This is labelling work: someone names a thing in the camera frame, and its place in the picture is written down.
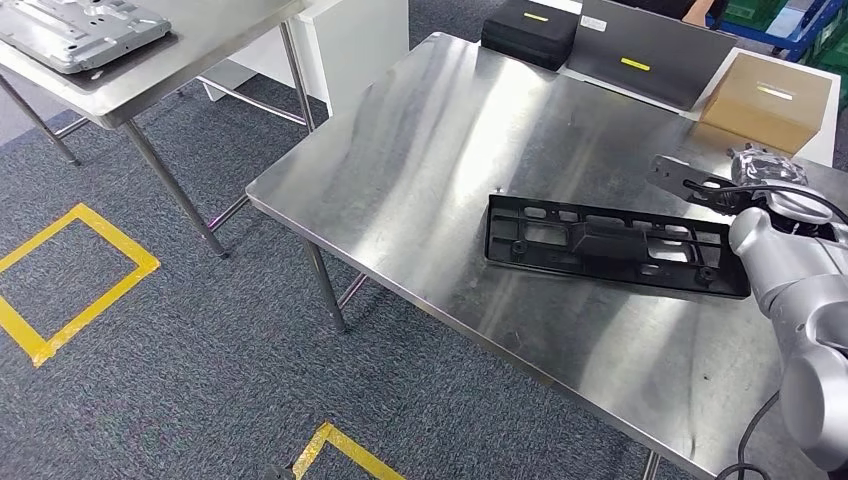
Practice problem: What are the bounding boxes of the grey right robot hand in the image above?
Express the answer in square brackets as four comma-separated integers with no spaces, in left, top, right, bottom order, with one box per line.
[728,146,810,189]

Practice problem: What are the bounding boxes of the long black plastic part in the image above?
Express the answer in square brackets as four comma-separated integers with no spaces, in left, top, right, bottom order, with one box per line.
[483,193,752,299]

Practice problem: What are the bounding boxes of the blue metal shelf rack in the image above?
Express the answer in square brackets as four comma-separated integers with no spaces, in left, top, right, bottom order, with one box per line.
[705,0,848,64]

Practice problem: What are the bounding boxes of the stainless steel workbench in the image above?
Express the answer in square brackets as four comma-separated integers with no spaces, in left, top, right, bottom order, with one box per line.
[246,31,848,480]

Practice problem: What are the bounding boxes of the tan cardboard box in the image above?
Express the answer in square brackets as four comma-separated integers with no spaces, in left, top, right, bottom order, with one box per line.
[700,52,833,155]

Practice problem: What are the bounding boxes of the yellow floor tape square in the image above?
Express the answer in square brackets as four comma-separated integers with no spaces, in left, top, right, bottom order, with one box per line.
[0,203,162,368]
[291,421,405,480]

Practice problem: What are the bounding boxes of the green plastic crate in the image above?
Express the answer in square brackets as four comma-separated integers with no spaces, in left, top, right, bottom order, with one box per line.
[802,23,848,111]
[722,0,791,31]

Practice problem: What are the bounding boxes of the grey panel with yellow label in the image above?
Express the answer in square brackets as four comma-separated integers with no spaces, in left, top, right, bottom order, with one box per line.
[568,0,739,112]

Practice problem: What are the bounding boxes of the black box with yellow label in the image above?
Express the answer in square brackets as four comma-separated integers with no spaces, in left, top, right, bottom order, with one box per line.
[481,0,581,72]

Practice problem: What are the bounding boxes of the white cabinet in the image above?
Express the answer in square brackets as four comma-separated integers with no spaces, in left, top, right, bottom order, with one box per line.
[198,0,843,168]

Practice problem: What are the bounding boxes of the stainless steel table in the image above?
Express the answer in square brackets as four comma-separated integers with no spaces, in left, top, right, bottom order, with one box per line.
[0,0,319,260]

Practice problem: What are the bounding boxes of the grey metal plate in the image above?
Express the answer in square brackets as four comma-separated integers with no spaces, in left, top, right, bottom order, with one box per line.
[0,0,174,74]

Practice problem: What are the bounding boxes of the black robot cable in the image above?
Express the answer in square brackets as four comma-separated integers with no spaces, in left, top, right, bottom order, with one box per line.
[682,178,848,480]

